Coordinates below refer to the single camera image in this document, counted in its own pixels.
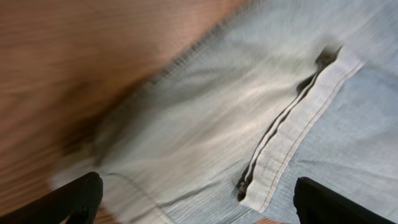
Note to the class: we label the light blue denim shorts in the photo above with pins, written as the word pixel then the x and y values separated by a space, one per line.
pixel 282 90

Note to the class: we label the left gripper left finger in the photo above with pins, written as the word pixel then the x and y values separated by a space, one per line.
pixel 76 202

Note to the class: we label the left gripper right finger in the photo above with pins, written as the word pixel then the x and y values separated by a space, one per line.
pixel 317 204

